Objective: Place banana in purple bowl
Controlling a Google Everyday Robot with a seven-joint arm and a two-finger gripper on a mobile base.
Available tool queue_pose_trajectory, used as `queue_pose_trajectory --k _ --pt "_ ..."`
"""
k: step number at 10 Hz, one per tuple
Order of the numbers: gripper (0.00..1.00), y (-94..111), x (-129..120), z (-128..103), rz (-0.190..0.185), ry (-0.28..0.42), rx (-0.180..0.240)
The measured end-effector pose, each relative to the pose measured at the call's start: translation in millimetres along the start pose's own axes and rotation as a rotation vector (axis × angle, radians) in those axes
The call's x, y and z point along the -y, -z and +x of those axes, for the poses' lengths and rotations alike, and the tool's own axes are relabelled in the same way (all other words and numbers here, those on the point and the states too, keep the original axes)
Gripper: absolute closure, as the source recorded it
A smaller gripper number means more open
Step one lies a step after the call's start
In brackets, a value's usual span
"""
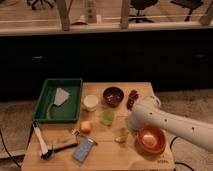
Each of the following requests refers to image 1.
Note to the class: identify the yellow banana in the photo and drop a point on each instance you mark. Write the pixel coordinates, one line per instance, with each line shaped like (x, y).
(121, 136)

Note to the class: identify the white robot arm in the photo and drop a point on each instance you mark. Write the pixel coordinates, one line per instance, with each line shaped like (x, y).
(147, 111)

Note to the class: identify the purple bowl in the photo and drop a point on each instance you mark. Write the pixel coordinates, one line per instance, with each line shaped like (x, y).
(113, 96)

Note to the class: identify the orange bowl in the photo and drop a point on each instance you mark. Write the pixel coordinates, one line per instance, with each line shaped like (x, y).
(159, 136)

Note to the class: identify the white egg in bowl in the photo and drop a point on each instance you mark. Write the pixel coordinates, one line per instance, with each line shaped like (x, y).
(149, 141)

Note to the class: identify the white cup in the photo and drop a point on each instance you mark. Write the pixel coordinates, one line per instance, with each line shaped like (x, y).
(90, 102)

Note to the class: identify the green translucent cup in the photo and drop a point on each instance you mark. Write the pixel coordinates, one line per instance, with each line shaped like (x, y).
(107, 117)

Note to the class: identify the green plastic tray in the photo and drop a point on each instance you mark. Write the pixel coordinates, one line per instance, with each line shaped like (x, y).
(69, 111)

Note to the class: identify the orange apple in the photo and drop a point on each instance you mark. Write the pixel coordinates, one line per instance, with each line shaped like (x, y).
(86, 127)

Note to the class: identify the small metal utensil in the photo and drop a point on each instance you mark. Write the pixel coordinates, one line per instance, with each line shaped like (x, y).
(79, 135)

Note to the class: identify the blue sponge block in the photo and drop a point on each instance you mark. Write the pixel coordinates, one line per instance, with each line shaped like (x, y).
(83, 149)

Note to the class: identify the green vegetable in tray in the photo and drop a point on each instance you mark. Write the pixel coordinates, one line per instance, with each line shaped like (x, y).
(49, 114)

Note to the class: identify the black handled tool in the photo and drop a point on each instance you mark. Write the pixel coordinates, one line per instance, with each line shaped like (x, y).
(50, 150)

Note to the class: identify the white handled brush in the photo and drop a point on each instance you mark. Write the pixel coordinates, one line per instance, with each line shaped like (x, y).
(44, 149)

